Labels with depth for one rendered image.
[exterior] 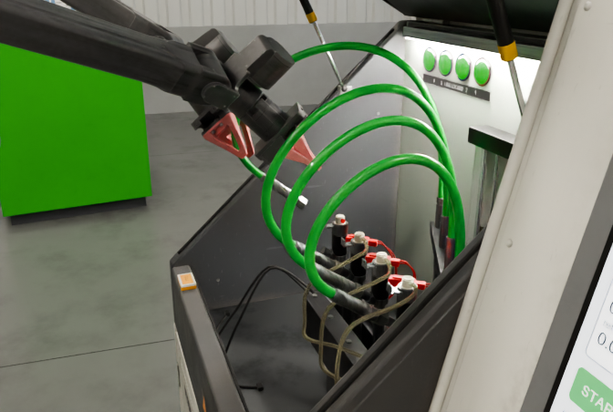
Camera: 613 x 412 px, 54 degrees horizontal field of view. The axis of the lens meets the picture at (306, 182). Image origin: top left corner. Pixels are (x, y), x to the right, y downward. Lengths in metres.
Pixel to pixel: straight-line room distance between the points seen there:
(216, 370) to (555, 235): 0.58
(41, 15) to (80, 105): 3.40
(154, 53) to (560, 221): 0.53
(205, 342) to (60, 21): 0.58
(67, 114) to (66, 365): 1.86
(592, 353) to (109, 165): 3.87
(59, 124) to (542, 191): 3.72
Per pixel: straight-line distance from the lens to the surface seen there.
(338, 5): 7.77
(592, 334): 0.61
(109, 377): 2.69
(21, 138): 4.19
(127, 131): 4.23
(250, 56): 0.91
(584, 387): 0.62
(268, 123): 0.94
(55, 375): 2.78
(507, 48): 0.72
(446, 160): 0.90
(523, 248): 0.68
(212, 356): 1.04
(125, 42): 0.81
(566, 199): 0.64
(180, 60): 0.85
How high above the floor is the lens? 1.54
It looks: 19 degrees down
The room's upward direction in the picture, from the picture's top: straight up
